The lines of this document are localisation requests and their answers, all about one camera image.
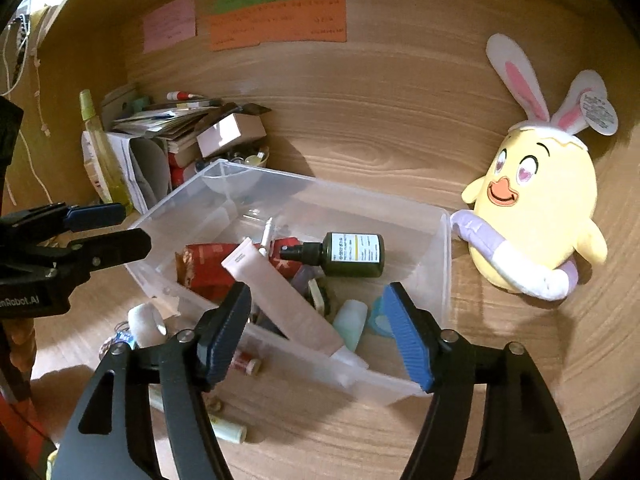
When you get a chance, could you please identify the orange paper note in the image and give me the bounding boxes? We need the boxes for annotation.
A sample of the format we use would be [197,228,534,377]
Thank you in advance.
[207,0,348,52]

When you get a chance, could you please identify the pink cream tube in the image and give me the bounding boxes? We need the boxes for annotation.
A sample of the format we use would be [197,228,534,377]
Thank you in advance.
[221,237,372,369]

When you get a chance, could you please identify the red box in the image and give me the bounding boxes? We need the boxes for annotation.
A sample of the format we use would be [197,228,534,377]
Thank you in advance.
[167,150,202,189]

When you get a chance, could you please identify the white ceramic bowl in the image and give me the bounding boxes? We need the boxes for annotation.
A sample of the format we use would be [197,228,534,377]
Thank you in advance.
[201,145,272,197]

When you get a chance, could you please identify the pale yellow tube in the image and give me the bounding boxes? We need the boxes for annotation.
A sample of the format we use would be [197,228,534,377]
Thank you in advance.
[148,384,249,444]

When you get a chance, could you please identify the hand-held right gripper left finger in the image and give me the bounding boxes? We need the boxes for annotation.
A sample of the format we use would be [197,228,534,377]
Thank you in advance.
[50,281,253,480]

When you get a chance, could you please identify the pink paper note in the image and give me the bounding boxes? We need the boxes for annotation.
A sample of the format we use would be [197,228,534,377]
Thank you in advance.
[142,0,197,54]

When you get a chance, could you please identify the white nib pen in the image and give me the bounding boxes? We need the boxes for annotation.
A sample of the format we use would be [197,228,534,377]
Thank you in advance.
[257,216,277,257]

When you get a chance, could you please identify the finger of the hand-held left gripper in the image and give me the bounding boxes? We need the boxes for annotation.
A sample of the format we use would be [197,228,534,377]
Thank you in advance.
[55,229,152,281]
[30,203,127,243]

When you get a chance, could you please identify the white lotion tube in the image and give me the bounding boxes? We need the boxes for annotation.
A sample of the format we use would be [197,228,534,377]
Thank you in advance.
[81,130,115,204]

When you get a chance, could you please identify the white cable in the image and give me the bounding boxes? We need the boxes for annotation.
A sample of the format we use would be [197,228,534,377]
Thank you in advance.
[0,5,54,207]

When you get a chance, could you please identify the red tea packet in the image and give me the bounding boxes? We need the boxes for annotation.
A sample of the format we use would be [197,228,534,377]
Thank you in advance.
[174,239,297,304]

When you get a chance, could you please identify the yellow-green spray bottle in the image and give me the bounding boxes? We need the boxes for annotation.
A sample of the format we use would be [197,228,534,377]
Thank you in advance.
[78,89,134,217]

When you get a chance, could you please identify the clear plastic storage bin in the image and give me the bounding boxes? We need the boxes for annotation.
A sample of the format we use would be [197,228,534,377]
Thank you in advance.
[125,157,452,408]

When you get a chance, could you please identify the small lavender pouch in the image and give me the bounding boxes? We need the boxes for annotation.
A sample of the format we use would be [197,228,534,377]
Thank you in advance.
[291,264,322,297]

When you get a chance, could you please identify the folded white paper sheets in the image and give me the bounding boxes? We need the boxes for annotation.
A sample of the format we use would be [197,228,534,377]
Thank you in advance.
[104,131,174,216]

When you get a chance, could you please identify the yellow chick plush toy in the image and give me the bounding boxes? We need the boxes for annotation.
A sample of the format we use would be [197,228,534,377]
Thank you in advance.
[450,32,621,303]

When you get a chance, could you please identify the white tape roll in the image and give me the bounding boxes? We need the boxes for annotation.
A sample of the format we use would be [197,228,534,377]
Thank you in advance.
[127,301,169,349]

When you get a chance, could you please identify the dark green glass bottle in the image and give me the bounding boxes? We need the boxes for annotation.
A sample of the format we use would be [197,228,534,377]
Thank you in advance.
[279,231,386,279]

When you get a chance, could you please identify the stack of books and papers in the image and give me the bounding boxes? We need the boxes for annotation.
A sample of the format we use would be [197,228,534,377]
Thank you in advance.
[102,85,227,142]

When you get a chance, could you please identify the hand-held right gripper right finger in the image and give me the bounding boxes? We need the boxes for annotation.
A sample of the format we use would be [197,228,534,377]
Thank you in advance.
[382,281,581,480]

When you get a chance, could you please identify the person's left hand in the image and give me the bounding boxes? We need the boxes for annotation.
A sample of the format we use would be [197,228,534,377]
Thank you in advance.
[2,316,37,381]

